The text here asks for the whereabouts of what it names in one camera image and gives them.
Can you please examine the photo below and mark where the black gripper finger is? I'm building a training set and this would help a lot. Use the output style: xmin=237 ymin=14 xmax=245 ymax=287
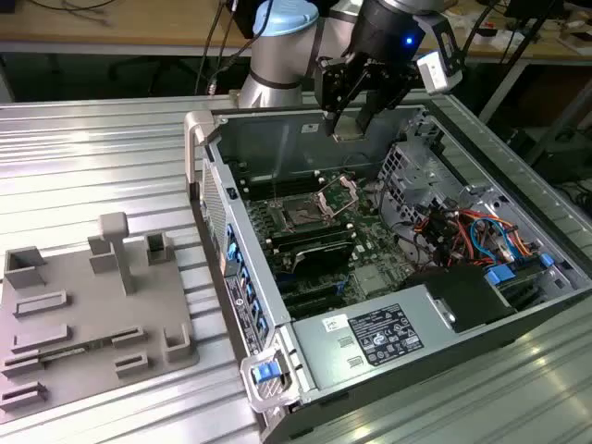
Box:
xmin=356 ymin=62 xmax=417 ymax=133
xmin=315 ymin=55 xmax=366 ymax=136

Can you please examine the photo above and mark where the green silver CPU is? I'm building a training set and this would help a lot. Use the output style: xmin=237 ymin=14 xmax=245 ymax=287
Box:
xmin=333 ymin=117 xmax=367 ymax=142

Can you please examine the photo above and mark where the CPU socket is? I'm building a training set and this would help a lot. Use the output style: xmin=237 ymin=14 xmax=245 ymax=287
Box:
xmin=276 ymin=196 xmax=325 ymax=232

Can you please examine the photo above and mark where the black RAM slot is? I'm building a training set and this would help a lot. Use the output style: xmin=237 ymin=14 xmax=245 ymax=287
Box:
xmin=275 ymin=228 xmax=356 ymax=253
xmin=270 ymin=219 xmax=348 ymax=241

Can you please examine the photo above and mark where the perforated metal drive cage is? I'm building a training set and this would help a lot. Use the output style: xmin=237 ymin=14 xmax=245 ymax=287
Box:
xmin=376 ymin=141 xmax=471 ymax=232

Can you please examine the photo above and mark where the white tray black inlay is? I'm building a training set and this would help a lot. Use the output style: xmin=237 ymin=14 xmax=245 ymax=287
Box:
xmin=464 ymin=26 xmax=510 ymax=50

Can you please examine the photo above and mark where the green motherboard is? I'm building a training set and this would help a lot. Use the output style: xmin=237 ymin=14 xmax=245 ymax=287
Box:
xmin=240 ymin=182 xmax=420 ymax=321

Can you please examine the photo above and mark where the black office chair base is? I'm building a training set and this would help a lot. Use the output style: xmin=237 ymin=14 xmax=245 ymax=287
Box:
xmin=108 ymin=54 xmax=203 ymax=96

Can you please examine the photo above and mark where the black graphics card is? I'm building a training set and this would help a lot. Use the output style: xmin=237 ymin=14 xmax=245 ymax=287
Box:
xmin=287 ymin=239 xmax=356 ymax=279

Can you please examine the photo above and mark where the white brown box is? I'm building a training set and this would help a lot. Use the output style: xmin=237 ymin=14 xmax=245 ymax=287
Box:
xmin=557 ymin=31 xmax=592 ymax=53

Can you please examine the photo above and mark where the wooden desk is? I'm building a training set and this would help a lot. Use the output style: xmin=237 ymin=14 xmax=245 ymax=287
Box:
xmin=0 ymin=0 xmax=592 ymax=64

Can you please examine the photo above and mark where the blue disk carrier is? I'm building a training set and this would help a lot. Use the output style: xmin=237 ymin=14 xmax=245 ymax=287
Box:
xmin=484 ymin=262 xmax=519 ymax=290

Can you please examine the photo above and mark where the black plastic shroud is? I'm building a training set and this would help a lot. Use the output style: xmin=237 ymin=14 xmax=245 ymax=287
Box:
xmin=400 ymin=266 xmax=518 ymax=335

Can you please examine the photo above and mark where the grey power supply unit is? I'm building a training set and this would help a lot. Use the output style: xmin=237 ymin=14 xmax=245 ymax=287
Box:
xmin=290 ymin=282 xmax=459 ymax=390

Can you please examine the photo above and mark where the open black grey PC case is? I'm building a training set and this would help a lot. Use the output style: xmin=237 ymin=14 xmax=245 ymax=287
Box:
xmin=183 ymin=87 xmax=592 ymax=444

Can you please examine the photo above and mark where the blue case latch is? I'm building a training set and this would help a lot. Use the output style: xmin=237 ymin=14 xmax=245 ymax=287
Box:
xmin=253 ymin=363 xmax=282 ymax=384

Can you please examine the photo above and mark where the grey parts rack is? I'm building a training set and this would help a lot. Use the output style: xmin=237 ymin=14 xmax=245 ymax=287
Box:
xmin=0 ymin=211 xmax=201 ymax=425

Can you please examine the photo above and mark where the green RAM stick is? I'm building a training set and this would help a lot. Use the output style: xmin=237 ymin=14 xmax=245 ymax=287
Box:
xmin=39 ymin=338 xmax=115 ymax=361

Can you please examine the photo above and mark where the coloured power wire bundle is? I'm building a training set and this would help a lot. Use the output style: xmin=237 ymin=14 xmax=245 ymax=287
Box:
xmin=411 ymin=206 xmax=543 ymax=270

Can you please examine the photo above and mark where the blue wire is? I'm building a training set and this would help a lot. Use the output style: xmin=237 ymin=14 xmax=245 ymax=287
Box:
xmin=469 ymin=216 xmax=518 ymax=265

